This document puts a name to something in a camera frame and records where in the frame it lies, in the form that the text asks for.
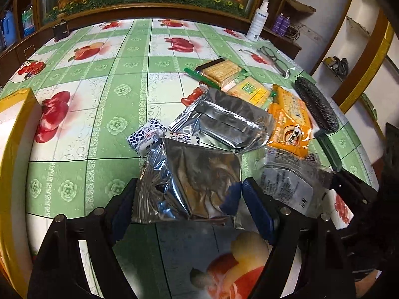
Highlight black frame eyeglasses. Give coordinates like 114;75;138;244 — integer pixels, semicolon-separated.
258;46;295;79

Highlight black textured glasses case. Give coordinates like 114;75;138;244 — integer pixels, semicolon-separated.
294;77;339;134

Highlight fruit pattern green tablecloth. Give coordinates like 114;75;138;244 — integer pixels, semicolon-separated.
1;19;378;298

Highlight clear grey printed packet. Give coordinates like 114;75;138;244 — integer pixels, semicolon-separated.
250;147;333;218

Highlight blue white candy packet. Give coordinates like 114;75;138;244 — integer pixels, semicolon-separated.
126;118;166;158

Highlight orange snack packet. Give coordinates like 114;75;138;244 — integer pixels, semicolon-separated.
266;101;312;158

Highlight silver foil snack bag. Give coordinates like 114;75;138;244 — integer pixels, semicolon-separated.
168;88;274;154
132;138;241;224

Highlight small black box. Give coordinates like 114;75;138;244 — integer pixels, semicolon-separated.
52;20;70;42

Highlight yellow cardboard box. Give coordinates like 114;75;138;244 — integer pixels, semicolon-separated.
1;88;41;298

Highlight yellow label cracker pack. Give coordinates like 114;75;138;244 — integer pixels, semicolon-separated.
226;76;277;109

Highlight white spray bottle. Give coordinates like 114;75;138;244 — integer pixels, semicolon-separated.
246;1;269;42

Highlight purple cans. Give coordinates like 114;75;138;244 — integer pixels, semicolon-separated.
272;13;291;36

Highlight clear cracker pack black edge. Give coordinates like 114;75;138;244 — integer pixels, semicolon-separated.
196;57;248;88

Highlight blue water jug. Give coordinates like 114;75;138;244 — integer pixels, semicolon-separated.
3;10;18;47

